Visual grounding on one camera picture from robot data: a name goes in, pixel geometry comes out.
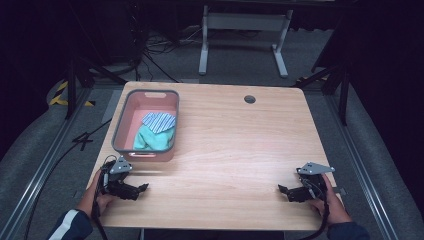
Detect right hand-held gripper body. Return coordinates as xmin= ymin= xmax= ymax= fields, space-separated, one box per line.
xmin=285 ymin=161 xmax=336 ymax=203

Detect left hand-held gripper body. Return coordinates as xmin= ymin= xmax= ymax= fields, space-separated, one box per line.
xmin=99 ymin=155 xmax=141 ymax=201

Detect teal cloth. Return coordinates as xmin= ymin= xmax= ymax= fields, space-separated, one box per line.
xmin=132 ymin=124 xmax=176 ymax=152

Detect pink basket with grey rim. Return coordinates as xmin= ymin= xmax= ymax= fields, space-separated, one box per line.
xmin=111 ymin=88 xmax=181 ymax=163

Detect blue striped cloth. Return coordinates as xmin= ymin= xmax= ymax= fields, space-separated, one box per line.
xmin=141 ymin=111 xmax=177 ymax=135

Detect person's right hand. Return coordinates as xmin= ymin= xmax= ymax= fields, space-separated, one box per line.
xmin=308 ymin=173 xmax=353 ymax=230

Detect person's left hand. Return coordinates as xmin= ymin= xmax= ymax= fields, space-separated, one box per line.
xmin=77 ymin=169 xmax=118 ymax=219

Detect yellow black hazard tape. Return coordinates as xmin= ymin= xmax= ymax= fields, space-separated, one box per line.
xmin=48 ymin=80 xmax=96 ymax=108

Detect black metal stand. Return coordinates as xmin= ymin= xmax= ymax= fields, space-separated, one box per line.
xmin=64 ymin=49 xmax=129 ymax=120
xmin=292 ymin=63 xmax=351 ymax=127

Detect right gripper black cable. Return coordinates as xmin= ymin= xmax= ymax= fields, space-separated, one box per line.
xmin=299 ymin=176 xmax=331 ymax=240

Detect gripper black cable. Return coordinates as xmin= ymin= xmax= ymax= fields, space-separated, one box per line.
xmin=91 ymin=159 xmax=118 ymax=240
xmin=299 ymin=176 xmax=331 ymax=240

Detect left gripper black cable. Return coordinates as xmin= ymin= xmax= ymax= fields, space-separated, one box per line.
xmin=91 ymin=159 xmax=118 ymax=240

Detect aluminium floor rail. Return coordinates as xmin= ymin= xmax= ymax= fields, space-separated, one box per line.
xmin=324 ymin=94 xmax=401 ymax=240
xmin=0 ymin=87 xmax=93 ymax=240

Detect black floor cables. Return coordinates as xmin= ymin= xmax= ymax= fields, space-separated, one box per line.
xmin=129 ymin=13 xmax=208 ymax=84

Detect grey metal table frame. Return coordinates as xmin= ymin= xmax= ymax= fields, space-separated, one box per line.
xmin=198 ymin=5 xmax=294 ymax=80

